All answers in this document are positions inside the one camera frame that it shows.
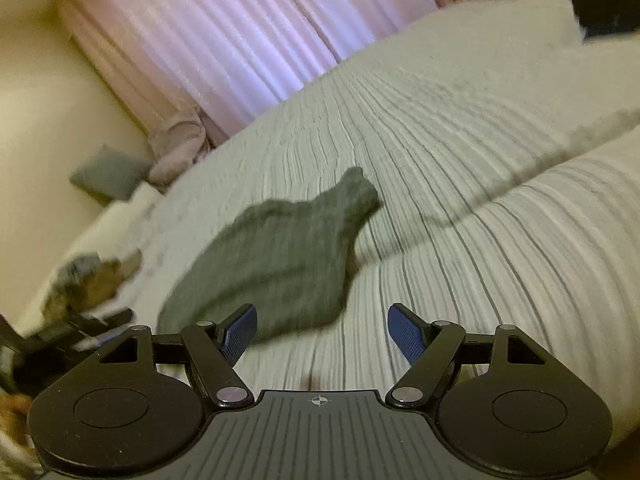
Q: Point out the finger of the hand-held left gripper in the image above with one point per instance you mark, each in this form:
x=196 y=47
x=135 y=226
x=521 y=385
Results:
x=107 y=327

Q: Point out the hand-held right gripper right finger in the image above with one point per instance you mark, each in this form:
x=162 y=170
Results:
x=406 y=335

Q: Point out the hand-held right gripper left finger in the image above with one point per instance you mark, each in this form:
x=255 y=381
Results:
x=240 y=332

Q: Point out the grey knit garment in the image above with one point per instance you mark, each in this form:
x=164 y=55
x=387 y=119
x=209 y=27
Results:
x=280 y=260

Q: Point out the brown patterned cloth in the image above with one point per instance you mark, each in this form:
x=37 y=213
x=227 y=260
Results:
x=90 y=280

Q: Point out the grey pillow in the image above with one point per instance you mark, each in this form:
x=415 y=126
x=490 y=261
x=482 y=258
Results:
x=106 y=176

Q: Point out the bed with striped white bedding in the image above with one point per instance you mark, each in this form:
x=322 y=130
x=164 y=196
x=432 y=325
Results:
x=450 y=185

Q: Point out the pink curtain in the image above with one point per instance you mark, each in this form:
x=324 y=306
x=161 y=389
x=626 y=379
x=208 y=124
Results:
x=225 y=45

